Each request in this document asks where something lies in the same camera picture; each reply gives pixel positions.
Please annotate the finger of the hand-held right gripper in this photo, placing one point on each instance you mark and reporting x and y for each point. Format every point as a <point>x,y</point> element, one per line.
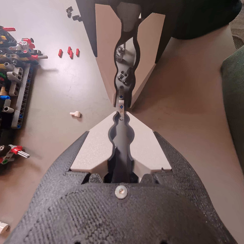
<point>104,38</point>
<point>150,42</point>

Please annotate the red connector pin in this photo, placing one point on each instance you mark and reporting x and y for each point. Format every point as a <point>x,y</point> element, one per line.
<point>77,52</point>
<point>69,50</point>
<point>60,53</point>
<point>71,54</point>

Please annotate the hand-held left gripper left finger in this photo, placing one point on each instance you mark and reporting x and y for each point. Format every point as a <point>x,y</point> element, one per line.
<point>91,152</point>

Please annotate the toy brick car chassis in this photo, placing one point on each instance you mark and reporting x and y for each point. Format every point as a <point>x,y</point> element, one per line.
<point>15,76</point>

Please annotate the grey brick connector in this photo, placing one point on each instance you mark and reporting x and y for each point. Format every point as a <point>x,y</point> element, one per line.
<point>122,75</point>
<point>121,112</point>
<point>121,91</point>
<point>120,54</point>
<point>129,78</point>

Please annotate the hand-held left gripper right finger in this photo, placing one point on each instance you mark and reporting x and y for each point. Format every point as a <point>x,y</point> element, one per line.
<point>150,152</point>

